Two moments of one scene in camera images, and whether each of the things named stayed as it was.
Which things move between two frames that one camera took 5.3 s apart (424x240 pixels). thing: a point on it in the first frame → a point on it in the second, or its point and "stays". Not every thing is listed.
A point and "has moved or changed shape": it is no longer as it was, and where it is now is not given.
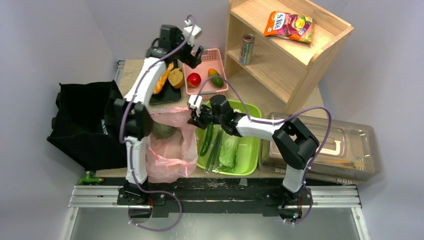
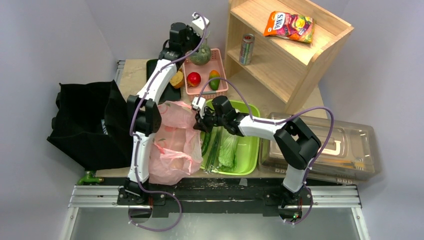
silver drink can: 246,49 stays
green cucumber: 205,147 stays
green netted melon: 160,131 → 202,56
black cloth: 84,127 stays
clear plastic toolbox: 347,153 stays
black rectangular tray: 167,93 stays
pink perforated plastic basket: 211,58 stays
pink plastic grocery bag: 173,159 has moved or changed shape
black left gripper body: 183,55 → 193,40
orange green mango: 217,82 has moved or changed shape
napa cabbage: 228,159 stays
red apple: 193,80 stays
